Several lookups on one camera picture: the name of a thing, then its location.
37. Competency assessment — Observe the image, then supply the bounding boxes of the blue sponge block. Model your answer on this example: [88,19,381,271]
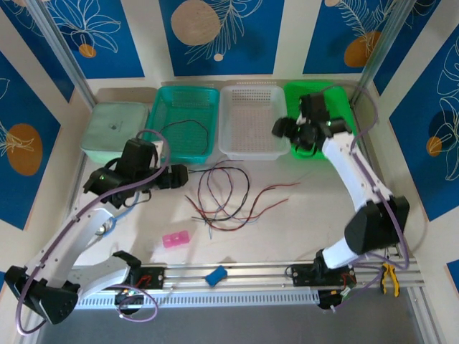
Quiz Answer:
[204,264,228,287]

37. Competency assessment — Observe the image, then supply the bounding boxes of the red cable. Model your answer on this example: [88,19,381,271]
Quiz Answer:
[206,181,301,232]
[184,166,290,224]
[159,120,212,150]

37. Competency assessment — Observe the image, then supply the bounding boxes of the yellow black pliers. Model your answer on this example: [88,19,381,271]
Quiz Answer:
[380,263,401,297]

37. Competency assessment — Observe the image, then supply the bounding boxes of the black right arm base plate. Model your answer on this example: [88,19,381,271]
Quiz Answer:
[289,263,359,288]

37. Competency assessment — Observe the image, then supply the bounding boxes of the pink pill box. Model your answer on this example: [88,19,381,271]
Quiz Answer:
[161,231,191,249]

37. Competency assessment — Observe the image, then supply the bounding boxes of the blue panel white flower outline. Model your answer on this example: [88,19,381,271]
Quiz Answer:
[6,0,146,80]

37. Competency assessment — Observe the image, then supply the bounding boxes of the white slotted cable duct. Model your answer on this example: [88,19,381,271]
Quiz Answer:
[45,290,321,311]

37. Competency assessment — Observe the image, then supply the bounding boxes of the teal plastic basket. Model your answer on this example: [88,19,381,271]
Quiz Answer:
[140,85,220,164]

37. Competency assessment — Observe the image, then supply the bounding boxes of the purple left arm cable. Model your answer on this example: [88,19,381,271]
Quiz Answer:
[14,129,171,337]

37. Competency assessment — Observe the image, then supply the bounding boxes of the aluminium frame post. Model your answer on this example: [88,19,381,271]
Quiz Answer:
[27,0,96,108]
[349,0,413,105]

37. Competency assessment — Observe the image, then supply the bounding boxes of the blue panel orange circle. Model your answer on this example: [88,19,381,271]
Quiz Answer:
[303,0,394,75]
[0,52,62,231]

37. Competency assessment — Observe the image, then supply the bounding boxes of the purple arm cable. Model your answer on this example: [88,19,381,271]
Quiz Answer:
[321,84,412,312]
[14,129,171,337]

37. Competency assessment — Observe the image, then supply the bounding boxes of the blue stethoscope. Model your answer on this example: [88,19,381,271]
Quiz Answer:
[93,191,151,239]

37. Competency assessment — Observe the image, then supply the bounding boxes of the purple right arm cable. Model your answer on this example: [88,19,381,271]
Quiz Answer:
[321,84,412,312]

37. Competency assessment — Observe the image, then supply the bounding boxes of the white plastic basket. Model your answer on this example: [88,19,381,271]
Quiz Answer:
[217,84,291,161]

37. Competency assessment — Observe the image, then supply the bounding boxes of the green plastic basket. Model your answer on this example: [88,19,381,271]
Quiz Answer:
[283,80,360,161]

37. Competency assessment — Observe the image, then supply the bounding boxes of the blue floral poster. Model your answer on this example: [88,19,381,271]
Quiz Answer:
[159,0,285,77]

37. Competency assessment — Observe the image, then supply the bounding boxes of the blue panel white leaf outline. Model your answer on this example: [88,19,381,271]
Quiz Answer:
[389,25,459,222]

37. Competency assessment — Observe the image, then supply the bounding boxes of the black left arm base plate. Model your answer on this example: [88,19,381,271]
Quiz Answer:
[121,264,166,291]

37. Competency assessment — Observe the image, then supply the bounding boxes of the aluminium frame rail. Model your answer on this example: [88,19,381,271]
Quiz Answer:
[32,261,421,292]

